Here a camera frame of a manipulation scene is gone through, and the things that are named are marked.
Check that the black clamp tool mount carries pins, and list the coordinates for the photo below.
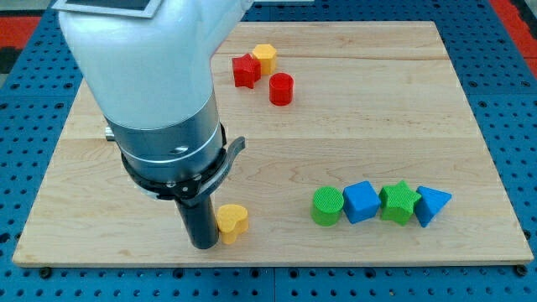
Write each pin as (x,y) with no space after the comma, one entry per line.
(195,188)

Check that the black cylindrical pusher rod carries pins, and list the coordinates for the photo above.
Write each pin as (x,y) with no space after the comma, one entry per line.
(200,223)

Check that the yellow heart block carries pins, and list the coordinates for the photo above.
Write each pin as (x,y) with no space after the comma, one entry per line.
(232,221)

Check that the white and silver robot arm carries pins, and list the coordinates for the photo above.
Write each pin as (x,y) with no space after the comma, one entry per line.
(148,64)

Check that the green cylinder block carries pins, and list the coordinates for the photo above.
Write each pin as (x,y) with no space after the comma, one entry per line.
(326,207)

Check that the red star block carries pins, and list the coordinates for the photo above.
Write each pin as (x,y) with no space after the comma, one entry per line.
(246,71)

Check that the red cylinder block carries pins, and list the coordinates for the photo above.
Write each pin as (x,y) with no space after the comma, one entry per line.
(281,89)

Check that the yellow hexagon block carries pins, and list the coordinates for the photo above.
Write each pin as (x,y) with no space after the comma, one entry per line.
(266,54)

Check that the blue cube block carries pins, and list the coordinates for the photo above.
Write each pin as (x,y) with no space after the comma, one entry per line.
(361,202)

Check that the wooden board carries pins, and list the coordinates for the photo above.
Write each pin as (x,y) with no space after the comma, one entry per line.
(375,101)

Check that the green star block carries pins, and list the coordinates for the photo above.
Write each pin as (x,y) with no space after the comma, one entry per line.
(398,202)

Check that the blue triangle block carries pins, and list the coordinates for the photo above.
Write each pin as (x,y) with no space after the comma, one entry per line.
(431,203)

